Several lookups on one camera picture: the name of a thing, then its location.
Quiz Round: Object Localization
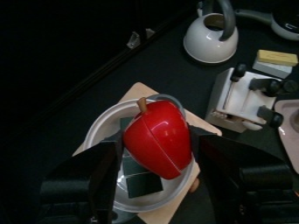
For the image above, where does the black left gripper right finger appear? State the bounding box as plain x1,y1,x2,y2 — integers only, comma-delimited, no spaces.
188,124,299,224

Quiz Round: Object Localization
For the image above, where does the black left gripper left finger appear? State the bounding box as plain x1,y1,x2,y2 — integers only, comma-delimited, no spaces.
40,129,126,224

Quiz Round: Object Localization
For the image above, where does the red toy apple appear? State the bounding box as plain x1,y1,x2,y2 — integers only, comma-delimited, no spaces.
122,96,193,180

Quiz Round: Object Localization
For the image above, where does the pink toy plate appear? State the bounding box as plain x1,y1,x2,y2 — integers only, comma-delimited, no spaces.
273,99,299,175

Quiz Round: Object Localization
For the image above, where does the white toy toaster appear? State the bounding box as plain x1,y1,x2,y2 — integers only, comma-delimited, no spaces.
204,63,299,134

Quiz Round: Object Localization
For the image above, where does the light wooden cutting board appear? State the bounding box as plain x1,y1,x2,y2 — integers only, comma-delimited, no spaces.
70,81,223,224

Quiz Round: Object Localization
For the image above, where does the yellow and grey sponge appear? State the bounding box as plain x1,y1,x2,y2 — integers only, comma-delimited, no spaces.
251,49,299,80

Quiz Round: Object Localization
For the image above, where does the white toy kettle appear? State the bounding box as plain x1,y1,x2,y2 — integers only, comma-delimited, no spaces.
181,0,239,65

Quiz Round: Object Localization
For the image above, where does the grey toy pan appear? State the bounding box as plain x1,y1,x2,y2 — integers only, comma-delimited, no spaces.
233,0,299,41

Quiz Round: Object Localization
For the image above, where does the metal frame bracket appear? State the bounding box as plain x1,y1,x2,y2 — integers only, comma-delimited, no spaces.
125,27,156,50

